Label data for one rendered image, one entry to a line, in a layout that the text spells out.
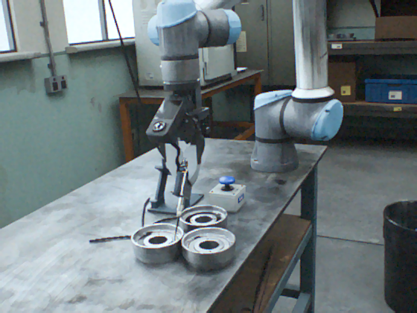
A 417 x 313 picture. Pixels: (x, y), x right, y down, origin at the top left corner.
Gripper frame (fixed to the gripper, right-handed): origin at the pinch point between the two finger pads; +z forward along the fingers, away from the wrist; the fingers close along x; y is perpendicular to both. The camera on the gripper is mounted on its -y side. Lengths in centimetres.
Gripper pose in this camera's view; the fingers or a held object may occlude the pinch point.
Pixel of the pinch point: (184, 180)
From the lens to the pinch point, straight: 91.9
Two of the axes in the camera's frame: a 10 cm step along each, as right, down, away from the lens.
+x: -9.2, -0.6, 3.8
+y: 3.8, -2.9, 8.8
